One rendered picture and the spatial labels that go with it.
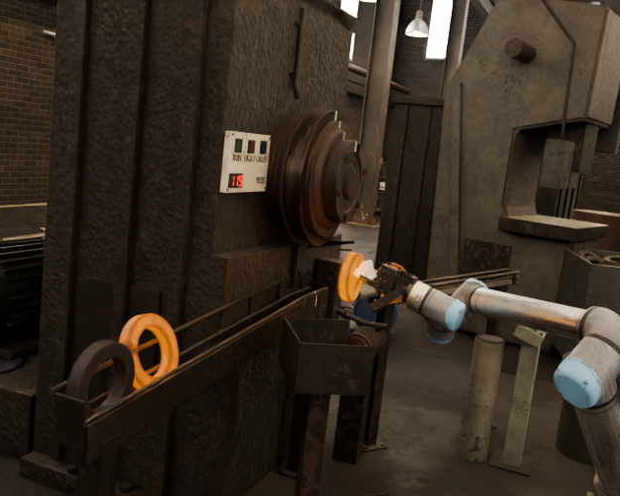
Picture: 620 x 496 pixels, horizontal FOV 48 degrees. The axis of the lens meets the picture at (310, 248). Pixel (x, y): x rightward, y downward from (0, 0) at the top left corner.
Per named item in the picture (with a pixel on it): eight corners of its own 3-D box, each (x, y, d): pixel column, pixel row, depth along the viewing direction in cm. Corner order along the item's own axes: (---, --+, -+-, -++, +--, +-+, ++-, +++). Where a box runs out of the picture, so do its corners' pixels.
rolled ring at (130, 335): (155, 406, 164) (145, 407, 165) (188, 354, 179) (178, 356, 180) (116, 346, 156) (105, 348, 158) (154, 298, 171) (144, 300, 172)
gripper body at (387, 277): (387, 260, 221) (420, 277, 217) (376, 284, 223) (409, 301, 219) (379, 263, 214) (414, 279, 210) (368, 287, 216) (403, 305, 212)
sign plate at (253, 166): (218, 192, 204) (224, 130, 201) (260, 190, 228) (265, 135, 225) (225, 193, 203) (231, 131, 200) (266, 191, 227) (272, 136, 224)
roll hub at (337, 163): (318, 222, 228) (328, 137, 224) (347, 218, 254) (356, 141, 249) (334, 225, 226) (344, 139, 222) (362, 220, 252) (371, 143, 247)
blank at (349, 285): (340, 257, 214) (349, 259, 212) (356, 247, 228) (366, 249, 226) (336, 305, 217) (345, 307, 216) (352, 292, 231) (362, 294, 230)
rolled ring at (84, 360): (135, 331, 154) (123, 328, 155) (76, 361, 138) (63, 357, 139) (135, 405, 159) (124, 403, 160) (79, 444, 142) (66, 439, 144)
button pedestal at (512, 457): (487, 468, 285) (511, 323, 275) (496, 447, 306) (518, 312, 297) (527, 479, 278) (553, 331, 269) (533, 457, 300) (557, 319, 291)
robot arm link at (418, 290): (422, 310, 218) (414, 315, 209) (408, 303, 220) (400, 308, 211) (433, 284, 216) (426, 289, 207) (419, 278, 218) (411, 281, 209)
